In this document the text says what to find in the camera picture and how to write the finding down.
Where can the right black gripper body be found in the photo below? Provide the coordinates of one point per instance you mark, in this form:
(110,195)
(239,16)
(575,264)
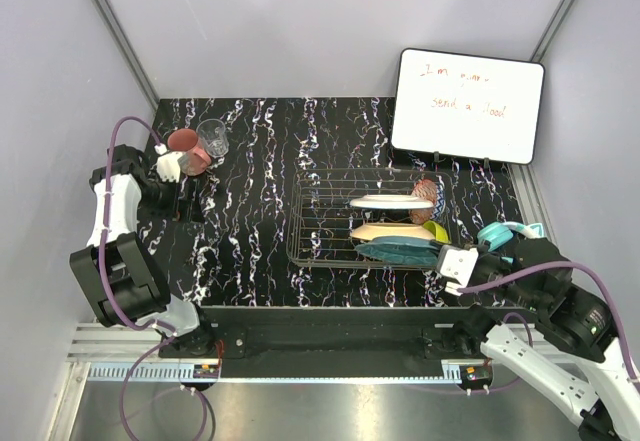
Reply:
(493,266)

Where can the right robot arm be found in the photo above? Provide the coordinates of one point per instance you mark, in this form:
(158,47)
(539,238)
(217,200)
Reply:
(604,404)

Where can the clear drinking glass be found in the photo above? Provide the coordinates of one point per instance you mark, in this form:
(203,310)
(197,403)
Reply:
(212,133)

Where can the teal scalloped plate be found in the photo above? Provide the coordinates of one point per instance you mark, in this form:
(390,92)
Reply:
(401,250)

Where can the white whiteboard with red writing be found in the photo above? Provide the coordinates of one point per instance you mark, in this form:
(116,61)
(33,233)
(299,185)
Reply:
(467,106)

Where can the red patterned blue zigzag bowl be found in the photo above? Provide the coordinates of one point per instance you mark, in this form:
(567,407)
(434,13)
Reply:
(430,191)

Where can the teal headphones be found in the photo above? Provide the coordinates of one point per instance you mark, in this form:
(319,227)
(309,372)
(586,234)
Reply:
(497,234)

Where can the black wire dish rack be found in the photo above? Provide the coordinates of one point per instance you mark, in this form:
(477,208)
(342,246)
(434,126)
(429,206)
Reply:
(322,217)

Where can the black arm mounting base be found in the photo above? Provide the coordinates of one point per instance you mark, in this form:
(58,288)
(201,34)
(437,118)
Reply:
(362,338)

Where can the white watermelon pattern plate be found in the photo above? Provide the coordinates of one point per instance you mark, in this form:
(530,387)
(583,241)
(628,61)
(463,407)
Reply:
(386,201)

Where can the black marble pattern mat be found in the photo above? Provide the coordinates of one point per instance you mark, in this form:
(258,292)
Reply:
(238,255)

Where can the lime green bowl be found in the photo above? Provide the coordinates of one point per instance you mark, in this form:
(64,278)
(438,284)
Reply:
(439,233)

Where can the orange bird plate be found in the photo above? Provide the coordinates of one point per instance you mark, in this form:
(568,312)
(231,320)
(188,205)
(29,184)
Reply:
(370,231)

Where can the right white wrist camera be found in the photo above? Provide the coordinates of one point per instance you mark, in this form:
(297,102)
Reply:
(456,265)

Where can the grey slotted cable duct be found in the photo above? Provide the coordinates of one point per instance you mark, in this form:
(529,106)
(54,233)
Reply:
(446,372)

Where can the pink mug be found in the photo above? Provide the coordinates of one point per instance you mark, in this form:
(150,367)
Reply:
(194,159)

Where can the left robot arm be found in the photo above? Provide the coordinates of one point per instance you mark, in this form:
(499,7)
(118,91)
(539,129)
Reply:
(122,282)

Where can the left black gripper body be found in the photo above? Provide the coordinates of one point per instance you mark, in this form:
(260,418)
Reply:
(159,199)

